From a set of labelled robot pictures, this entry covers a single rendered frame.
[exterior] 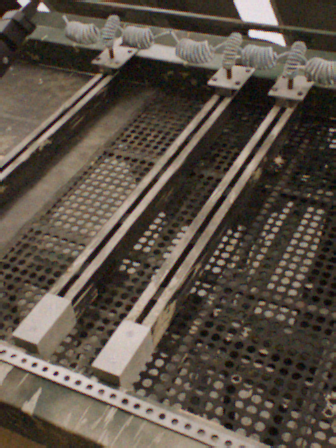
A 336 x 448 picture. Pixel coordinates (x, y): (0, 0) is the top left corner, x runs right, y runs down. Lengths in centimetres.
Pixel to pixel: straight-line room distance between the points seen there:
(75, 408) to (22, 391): 11
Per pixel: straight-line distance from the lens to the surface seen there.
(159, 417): 123
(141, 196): 165
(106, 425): 124
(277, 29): 196
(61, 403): 128
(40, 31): 248
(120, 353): 129
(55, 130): 194
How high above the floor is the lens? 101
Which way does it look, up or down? 10 degrees up
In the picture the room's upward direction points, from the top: 20 degrees clockwise
